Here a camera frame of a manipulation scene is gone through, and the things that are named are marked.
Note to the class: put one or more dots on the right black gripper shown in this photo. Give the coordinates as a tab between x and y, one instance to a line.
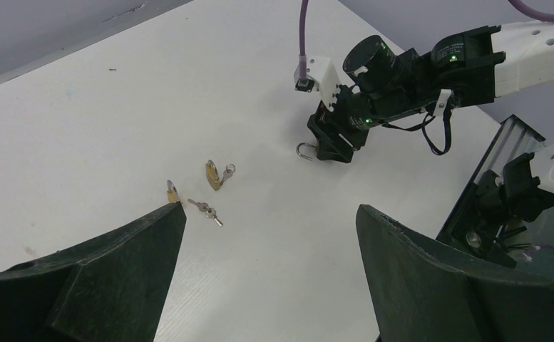
343	121

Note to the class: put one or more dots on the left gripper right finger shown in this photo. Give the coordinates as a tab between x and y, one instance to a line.
424	290

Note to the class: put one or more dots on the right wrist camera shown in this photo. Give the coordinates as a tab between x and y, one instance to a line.
318	73

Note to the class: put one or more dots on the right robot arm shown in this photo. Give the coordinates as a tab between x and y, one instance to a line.
465	69

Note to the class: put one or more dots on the brass padlock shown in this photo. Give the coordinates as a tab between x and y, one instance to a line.
215	178
172	193
307	151

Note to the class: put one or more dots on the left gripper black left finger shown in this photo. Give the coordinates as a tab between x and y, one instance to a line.
109	288

